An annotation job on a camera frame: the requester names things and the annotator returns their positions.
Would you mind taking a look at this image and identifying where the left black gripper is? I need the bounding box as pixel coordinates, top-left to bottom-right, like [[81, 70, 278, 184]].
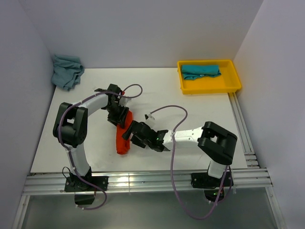
[[105, 104, 129, 128]]

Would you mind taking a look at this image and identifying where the orange t shirt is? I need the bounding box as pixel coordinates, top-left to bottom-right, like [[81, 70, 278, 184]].
[[116, 111, 133, 155]]

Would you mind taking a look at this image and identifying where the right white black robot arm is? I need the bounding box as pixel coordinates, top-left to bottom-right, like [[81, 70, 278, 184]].
[[122, 121, 237, 186]]

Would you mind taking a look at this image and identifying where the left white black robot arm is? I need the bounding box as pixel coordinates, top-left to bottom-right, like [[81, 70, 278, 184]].
[[53, 84, 132, 190]]

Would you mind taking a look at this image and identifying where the grey-blue crumpled t shirt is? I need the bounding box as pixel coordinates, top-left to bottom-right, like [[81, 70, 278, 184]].
[[51, 55, 84, 91]]

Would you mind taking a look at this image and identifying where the teal rolled t shirt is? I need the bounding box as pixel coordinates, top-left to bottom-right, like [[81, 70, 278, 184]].
[[181, 65, 221, 80]]

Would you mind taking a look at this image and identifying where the yellow plastic tray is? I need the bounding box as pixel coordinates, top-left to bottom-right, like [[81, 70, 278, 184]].
[[177, 60, 242, 94]]

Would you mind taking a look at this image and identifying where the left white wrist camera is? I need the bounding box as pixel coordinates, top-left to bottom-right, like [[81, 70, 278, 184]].
[[119, 97, 132, 107]]

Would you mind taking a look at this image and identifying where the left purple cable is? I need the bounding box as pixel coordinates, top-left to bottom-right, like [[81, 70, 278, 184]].
[[57, 83, 143, 211]]

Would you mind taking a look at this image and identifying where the purple cable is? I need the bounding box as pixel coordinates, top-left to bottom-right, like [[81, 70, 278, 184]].
[[57, 83, 143, 211], [144, 104, 234, 220]]

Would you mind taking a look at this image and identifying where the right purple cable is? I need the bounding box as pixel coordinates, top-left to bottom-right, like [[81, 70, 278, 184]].
[[144, 104, 234, 220]]

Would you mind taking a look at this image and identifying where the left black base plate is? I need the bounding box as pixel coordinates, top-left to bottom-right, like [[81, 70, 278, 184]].
[[64, 176, 109, 192]]

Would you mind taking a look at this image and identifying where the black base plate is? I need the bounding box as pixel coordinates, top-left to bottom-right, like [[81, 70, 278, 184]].
[[191, 172, 234, 189], [64, 176, 109, 192]]

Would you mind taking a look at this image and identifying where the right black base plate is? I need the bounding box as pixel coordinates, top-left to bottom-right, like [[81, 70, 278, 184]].
[[191, 172, 234, 189]]

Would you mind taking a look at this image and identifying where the aluminium right side rail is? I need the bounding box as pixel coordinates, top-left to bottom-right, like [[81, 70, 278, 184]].
[[228, 93, 260, 169]]

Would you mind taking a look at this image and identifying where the aluminium front rail frame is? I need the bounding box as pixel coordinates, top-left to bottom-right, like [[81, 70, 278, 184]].
[[12, 168, 286, 229]]

